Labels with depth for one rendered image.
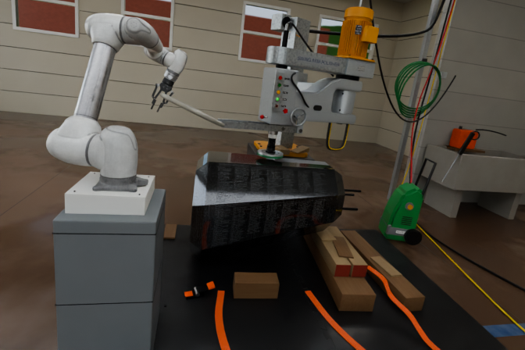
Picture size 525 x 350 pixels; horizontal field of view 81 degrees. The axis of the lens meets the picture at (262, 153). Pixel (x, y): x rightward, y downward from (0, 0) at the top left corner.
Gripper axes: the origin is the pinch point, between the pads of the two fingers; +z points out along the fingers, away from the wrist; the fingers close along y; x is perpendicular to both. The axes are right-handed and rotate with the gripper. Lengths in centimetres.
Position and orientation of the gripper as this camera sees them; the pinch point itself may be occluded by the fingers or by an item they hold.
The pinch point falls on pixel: (156, 105)
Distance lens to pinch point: 225.5
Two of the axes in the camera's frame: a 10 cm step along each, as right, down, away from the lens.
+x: -2.1, -1.5, 9.6
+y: 8.6, 4.3, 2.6
